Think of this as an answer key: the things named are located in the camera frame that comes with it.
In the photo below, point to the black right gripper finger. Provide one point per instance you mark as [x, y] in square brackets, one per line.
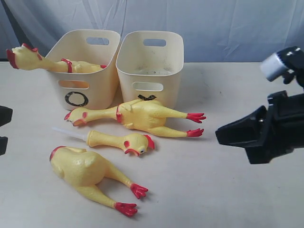
[244, 130]
[261, 154]

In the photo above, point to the headless rubber chicken body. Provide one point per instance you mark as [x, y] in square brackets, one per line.
[83, 170]

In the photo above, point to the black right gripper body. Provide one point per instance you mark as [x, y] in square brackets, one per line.
[286, 129]

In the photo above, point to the severed rubber chicken head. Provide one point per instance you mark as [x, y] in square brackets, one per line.
[136, 143]

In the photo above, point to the cream bin marked X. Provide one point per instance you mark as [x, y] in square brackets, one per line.
[150, 63]

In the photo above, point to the cream bin marked O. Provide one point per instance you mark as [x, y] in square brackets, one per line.
[90, 90]

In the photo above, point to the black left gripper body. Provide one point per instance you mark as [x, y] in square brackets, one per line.
[6, 114]

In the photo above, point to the blue-grey backdrop curtain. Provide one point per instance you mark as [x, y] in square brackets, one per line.
[212, 30]

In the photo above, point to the whole rubber chicken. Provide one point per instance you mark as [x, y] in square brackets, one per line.
[27, 58]
[148, 116]

